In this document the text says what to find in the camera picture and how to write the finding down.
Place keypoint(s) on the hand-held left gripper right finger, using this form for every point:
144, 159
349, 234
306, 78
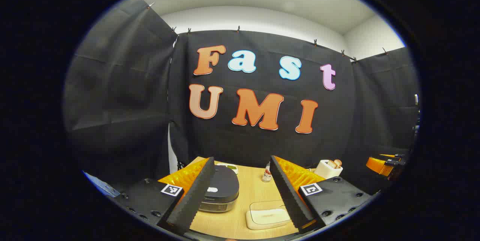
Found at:
288, 196

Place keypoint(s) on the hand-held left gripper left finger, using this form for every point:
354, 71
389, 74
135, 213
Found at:
195, 196

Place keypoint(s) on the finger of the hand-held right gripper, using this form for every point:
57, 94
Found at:
379, 166
388, 155

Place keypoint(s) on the black rice cooker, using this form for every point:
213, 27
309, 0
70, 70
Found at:
225, 188

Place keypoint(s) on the clear glass tray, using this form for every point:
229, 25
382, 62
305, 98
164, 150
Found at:
268, 204

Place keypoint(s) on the clear drink bottle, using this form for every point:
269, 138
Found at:
266, 175

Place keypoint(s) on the toast slice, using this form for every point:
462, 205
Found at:
332, 164
338, 162

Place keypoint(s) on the white toaster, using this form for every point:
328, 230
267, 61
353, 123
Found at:
324, 171

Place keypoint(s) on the white divided condiment dish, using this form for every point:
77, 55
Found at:
230, 166

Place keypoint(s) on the black backdrop cloth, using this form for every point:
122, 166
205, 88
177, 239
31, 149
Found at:
255, 143

